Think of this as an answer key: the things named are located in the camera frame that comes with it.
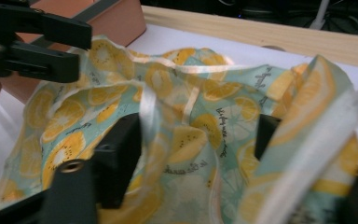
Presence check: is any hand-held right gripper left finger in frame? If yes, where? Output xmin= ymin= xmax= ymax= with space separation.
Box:
xmin=41 ymin=113 xmax=143 ymax=224

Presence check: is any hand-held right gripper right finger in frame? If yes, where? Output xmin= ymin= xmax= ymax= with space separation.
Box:
xmin=254 ymin=114 xmax=358 ymax=224

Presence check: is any lemon print cloth bag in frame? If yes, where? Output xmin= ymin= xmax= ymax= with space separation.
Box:
xmin=0 ymin=35 xmax=358 ymax=224

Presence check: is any white foam board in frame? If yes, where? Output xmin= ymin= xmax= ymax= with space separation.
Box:
xmin=0 ymin=23 xmax=358 ymax=200

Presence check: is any desk with grey metal frame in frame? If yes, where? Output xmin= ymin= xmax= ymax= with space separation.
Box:
xmin=309 ymin=0 xmax=332 ymax=31

